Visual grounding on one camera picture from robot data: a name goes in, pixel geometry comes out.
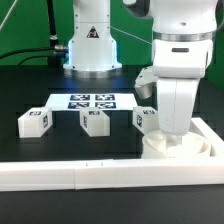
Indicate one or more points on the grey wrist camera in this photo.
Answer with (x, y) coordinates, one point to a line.
(145, 82)

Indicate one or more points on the white round stool seat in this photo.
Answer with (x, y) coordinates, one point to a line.
(159, 145)

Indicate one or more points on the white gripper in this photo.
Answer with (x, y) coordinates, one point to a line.
(175, 99)

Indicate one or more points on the white sheet with tags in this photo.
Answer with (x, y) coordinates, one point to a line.
(105, 101)

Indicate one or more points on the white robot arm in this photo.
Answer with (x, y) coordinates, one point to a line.
(182, 49)

